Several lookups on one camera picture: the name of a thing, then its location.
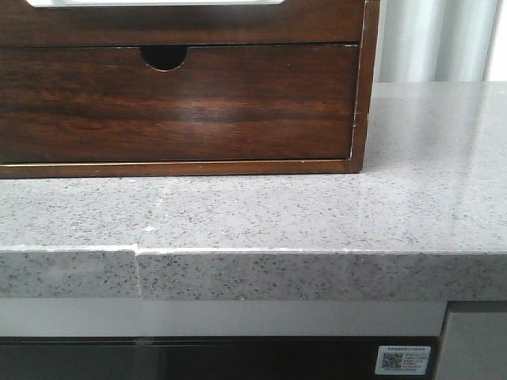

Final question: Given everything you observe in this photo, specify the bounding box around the white QR code sticker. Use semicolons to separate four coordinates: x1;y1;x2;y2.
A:
375;346;432;375

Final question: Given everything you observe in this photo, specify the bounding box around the white drawer handle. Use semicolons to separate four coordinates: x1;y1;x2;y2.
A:
27;0;284;8

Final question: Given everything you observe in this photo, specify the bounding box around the wooden drawer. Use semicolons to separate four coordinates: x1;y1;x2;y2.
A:
1;44;359;163
1;1;365;48

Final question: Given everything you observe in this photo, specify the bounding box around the dark wooden drawer cabinet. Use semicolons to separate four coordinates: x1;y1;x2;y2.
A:
1;1;380;179

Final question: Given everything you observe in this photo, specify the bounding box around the grey cabinet door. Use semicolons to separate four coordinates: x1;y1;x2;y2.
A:
435;302;506;379

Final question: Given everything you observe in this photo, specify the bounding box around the black built-in appliance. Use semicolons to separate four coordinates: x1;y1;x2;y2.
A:
1;336;440;379

